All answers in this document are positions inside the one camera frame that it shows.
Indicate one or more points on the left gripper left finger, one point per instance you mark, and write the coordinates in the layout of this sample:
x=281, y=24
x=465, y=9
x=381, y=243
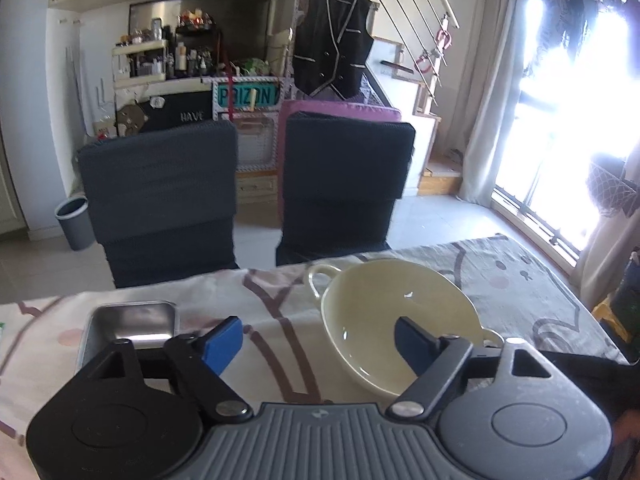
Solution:
x=196, y=365

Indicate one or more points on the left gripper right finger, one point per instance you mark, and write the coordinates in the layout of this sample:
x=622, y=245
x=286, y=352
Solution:
x=438, y=363

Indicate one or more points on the rectangular steel tray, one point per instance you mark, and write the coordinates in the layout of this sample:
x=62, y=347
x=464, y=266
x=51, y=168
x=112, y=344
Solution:
x=147, y=324

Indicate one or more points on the cream ceramic handled bowl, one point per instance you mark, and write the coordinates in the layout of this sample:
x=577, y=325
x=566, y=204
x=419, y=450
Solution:
x=360, y=306

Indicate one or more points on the cartoon printed tablecloth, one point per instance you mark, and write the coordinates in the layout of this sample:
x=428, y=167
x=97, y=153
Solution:
x=285, y=355

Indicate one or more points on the left dark grey chair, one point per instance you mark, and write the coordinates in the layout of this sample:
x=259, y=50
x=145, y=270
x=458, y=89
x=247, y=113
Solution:
x=162, y=203

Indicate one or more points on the dark grey chair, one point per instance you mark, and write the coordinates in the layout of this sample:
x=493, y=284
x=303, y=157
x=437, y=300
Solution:
x=162, y=203
x=341, y=179

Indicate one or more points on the grey trash bin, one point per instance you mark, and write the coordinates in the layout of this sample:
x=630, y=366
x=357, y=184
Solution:
x=73, y=218

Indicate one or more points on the right dark grey chair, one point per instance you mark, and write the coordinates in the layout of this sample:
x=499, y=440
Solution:
x=341, y=179

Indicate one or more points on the pink cushion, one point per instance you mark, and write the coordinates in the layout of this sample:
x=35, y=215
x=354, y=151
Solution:
x=372, y=113

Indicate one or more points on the teal prizon sign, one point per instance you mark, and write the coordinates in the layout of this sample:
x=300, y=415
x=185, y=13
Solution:
x=246, y=94

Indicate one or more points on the beige window curtain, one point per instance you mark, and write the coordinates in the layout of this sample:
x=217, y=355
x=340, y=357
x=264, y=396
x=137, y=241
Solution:
x=491, y=93

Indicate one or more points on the cluttered white shelf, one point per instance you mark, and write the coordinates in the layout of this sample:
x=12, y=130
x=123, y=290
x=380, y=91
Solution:
x=163, y=52

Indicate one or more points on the black vest with white trim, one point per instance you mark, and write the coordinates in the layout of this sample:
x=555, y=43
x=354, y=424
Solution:
x=332, y=45

